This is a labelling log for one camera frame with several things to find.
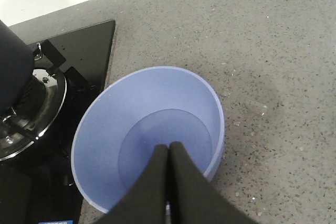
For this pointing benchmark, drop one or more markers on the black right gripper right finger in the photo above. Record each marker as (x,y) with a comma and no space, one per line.
(192,198)

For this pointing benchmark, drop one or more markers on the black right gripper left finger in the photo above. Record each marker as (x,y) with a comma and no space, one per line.
(145,202)

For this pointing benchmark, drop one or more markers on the light blue plastic bowl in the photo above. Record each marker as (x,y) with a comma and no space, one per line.
(117,134)

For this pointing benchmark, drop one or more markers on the dark blue cooking pot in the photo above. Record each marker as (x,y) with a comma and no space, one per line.
(17,64)

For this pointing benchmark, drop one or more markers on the black pot support grate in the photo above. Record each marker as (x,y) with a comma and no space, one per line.
(16,139)

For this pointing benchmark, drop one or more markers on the blue white energy label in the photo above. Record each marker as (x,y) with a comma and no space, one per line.
(57,222)

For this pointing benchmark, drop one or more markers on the black glass gas stove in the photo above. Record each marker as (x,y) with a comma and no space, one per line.
(37,185)

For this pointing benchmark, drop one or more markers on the black gas burner head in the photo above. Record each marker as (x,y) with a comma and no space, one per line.
(31,106)

